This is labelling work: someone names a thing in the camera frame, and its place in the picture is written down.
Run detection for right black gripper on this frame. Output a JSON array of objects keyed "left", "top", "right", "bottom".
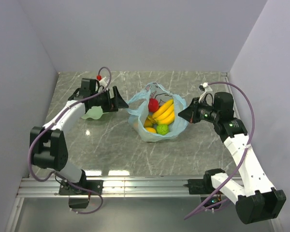
[{"left": 178, "top": 97, "right": 220, "bottom": 123}]

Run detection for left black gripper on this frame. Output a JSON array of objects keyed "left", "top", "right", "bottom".
[{"left": 91, "top": 86, "right": 129, "bottom": 113}]

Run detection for light blue plastic bag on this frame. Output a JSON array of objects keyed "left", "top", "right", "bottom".
[{"left": 127, "top": 82, "right": 188, "bottom": 142}]

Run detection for yellow fake banana bunch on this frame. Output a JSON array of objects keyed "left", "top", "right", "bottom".
[{"left": 147, "top": 99, "right": 175, "bottom": 125}]

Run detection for green fake lime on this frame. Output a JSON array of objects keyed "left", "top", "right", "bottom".
[{"left": 156, "top": 124, "right": 169, "bottom": 135}]

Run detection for red fake apple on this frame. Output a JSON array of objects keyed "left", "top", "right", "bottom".
[{"left": 148, "top": 98, "right": 159, "bottom": 113}]

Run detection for fake mango yellow green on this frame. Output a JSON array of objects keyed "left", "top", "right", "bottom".
[{"left": 144, "top": 118, "right": 153, "bottom": 128}]

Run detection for yellow fake lemon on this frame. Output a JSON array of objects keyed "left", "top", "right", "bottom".
[{"left": 145, "top": 127, "right": 157, "bottom": 133}]

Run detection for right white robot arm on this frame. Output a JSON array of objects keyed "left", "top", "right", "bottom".
[{"left": 178, "top": 92, "right": 286, "bottom": 224}]

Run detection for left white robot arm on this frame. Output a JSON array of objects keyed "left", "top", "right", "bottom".
[{"left": 28, "top": 78, "right": 128, "bottom": 194}]

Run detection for light green wavy plate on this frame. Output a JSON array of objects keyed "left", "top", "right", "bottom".
[{"left": 81, "top": 106, "right": 103, "bottom": 120}]

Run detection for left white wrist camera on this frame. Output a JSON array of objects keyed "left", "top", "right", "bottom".
[{"left": 96, "top": 75, "right": 110, "bottom": 88}]

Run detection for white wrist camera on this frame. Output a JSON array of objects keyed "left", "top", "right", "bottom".
[
  {"left": 199, "top": 82, "right": 213, "bottom": 103},
  {"left": 96, "top": 75, "right": 110, "bottom": 88}
]

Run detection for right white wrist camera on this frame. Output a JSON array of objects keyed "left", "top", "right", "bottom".
[{"left": 199, "top": 82, "right": 213, "bottom": 103}]

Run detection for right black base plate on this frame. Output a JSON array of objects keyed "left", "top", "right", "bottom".
[{"left": 183, "top": 179, "right": 215, "bottom": 195}]

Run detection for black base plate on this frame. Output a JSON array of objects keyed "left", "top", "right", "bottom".
[
  {"left": 183, "top": 179, "right": 215, "bottom": 195},
  {"left": 58, "top": 180, "right": 103, "bottom": 196}
]

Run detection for aluminium rail frame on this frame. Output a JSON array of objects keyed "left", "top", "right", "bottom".
[{"left": 4, "top": 72, "right": 283, "bottom": 232}]

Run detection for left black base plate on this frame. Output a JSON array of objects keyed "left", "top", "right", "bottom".
[{"left": 58, "top": 180, "right": 103, "bottom": 196}]

